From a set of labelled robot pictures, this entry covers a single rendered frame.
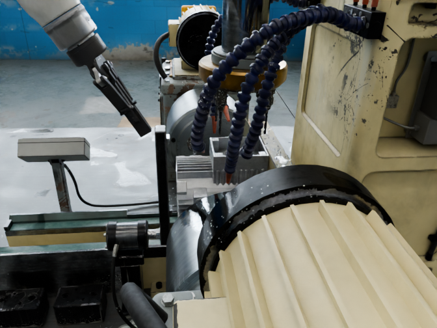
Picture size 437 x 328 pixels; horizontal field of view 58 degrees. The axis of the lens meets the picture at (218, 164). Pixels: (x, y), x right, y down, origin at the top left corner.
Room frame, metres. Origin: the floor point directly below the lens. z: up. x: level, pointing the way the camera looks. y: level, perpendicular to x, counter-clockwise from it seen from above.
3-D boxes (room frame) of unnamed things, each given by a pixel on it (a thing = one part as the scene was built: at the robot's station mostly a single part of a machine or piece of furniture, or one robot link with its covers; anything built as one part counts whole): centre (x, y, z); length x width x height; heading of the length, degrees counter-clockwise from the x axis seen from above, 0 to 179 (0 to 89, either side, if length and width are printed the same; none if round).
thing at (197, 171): (0.80, 0.00, 1.02); 0.20 x 0.19 x 0.19; 97
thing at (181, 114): (1.15, 0.04, 1.04); 0.37 x 0.25 x 0.25; 7
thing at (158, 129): (0.65, 0.11, 1.12); 0.04 x 0.03 x 0.26; 97
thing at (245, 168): (0.80, -0.04, 1.11); 0.12 x 0.11 x 0.07; 97
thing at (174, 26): (1.42, 0.11, 1.16); 0.33 x 0.26 x 0.42; 7
